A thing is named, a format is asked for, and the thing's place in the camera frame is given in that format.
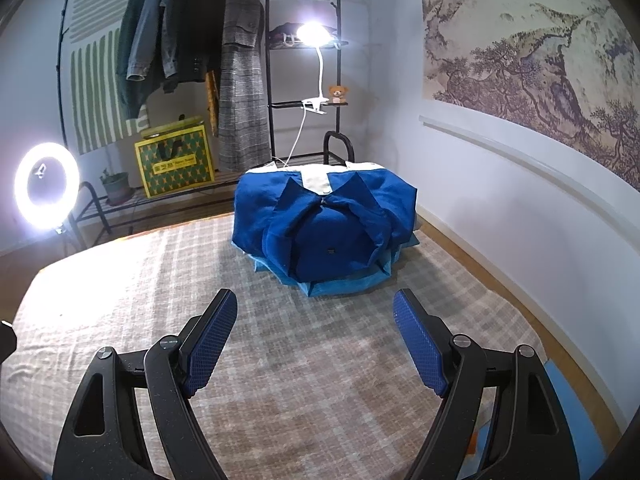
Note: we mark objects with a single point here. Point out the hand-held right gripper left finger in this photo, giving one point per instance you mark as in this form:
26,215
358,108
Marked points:
210,345

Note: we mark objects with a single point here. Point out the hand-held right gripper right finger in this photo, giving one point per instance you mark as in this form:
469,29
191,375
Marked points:
422,345

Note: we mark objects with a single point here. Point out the beige and blue work jacket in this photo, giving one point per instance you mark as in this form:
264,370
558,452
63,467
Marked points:
325,235

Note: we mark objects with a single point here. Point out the black metal clothes rack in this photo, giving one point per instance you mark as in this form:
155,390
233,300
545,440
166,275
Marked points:
267,60

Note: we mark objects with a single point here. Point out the plaid bed blanket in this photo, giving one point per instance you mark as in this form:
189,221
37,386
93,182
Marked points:
300,360

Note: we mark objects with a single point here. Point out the small potted plant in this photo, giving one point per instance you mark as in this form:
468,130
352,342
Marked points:
117,191

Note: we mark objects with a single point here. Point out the yellow green patterned box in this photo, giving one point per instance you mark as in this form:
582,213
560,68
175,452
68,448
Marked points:
175,165

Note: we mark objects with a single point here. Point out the yellow green flat tray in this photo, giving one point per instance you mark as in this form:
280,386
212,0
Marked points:
170,127

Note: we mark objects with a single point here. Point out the grey plaid hanging coat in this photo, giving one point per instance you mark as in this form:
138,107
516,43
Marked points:
245,110

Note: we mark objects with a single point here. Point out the yellow hanging cloth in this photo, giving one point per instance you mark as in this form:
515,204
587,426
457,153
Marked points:
212,105

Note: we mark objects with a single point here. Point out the small brown teddy bear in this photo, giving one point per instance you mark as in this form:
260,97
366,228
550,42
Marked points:
338,94

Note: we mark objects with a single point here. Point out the dark green hanging jacket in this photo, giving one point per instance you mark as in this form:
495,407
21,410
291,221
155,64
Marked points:
132,60

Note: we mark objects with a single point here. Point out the dark bag on shelf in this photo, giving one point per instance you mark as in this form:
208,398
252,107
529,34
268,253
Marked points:
282,35

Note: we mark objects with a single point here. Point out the black hanging jacket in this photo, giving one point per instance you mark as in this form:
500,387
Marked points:
200,25

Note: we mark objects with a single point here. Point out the white clip lamp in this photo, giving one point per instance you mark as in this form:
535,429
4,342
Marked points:
312,34

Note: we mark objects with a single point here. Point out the black metal bed rail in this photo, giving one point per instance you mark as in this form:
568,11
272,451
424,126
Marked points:
345,140

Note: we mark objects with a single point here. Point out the green striped wall hanging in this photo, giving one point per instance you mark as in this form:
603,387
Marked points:
90,95

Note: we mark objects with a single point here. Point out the landscape wall mural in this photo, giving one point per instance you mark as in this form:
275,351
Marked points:
525,50

